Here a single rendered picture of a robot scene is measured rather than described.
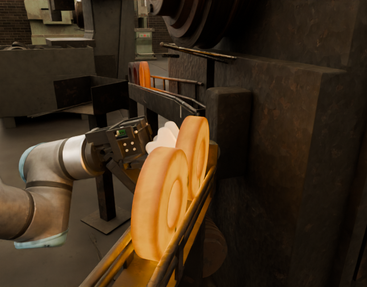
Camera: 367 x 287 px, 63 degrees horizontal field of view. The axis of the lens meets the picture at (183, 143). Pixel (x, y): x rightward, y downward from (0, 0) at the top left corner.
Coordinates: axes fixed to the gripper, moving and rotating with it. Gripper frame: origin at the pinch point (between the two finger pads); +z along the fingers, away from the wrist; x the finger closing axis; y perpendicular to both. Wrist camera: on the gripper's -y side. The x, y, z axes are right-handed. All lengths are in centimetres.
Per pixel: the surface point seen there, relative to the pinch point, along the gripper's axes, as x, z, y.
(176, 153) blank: -14.5, 2.9, 4.6
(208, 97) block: 25.4, -0.9, 4.3
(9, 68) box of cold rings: 183, -217, 46
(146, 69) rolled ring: 99, -48, 13
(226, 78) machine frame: 40.1, 2.2, 6.0
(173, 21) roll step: 39.1, -8.7, 25.3
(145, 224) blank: -22.7, 0.1, -0.4
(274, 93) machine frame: 21.1, 15.1, 2.4
